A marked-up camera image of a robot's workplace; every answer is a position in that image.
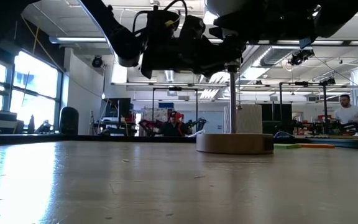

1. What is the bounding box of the person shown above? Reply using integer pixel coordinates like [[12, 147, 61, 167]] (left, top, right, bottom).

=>
[[334, 94, 358, 125], [163, 111, 188, 137]]

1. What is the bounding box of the black computer monitor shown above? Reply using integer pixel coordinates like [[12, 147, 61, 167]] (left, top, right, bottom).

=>
[[104, 98, 132, 118]]

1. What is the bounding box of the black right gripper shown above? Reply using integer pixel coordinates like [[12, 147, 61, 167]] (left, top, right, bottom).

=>
[[213, 0, 319, 44]]

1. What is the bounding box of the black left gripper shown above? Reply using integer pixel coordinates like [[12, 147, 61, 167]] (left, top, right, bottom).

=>
[[140, 9, 245, 78]]

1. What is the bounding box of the green sticky note pad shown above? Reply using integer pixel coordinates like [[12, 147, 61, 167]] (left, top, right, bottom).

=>
[[273, 142, 302, 149]]

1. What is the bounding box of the silver ribbed ventilation duct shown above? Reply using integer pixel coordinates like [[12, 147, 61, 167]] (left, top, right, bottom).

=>
[[244, 46, 291, 80]]

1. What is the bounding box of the orange sticky note pad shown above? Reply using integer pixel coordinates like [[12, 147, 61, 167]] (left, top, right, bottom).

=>
[[298, 142, 336, 149]]

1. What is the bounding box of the white patterned lampshade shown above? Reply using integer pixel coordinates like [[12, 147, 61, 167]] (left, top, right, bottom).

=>
[[224, 103, 264, 135]]

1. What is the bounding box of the round black ceiling camera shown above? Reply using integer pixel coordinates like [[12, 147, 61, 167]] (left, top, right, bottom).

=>
[[91, 55, 104, 68]]

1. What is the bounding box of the black ceiling-mounted camera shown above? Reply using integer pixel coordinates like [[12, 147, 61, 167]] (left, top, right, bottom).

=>
[[287, 49, 316, 66]]

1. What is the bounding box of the lamp stand with wooden base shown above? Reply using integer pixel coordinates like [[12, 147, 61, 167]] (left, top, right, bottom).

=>
[[196, 60, 275, 155]]

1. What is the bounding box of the black aluminium table frame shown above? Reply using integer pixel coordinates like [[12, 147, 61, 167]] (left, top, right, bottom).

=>
[[0, 133, 358, 149]]

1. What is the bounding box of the large bright window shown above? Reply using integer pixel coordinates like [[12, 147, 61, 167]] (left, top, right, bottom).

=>
[[0, 51, 63, 134]]

